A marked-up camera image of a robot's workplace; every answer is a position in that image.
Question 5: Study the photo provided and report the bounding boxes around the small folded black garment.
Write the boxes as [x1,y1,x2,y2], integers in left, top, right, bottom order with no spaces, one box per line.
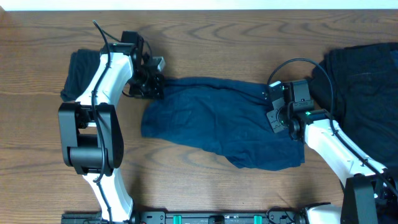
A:
[60,49,100,102]

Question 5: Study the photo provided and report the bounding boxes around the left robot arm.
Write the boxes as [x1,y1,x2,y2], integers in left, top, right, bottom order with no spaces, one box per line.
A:
[58,43,165,223]

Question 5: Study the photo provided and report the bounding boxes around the dark blue shorts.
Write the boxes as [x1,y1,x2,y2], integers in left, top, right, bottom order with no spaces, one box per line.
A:
[141,78,305,171]

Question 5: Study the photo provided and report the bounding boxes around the black clothes pile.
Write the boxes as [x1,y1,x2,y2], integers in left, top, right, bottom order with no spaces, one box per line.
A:
[309,42,397,172]

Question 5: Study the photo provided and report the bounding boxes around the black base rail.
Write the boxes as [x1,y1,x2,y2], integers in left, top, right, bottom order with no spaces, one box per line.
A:
[60,210,312,224]

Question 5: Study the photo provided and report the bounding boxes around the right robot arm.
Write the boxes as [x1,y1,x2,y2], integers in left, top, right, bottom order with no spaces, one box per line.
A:
[266,82,397,223]

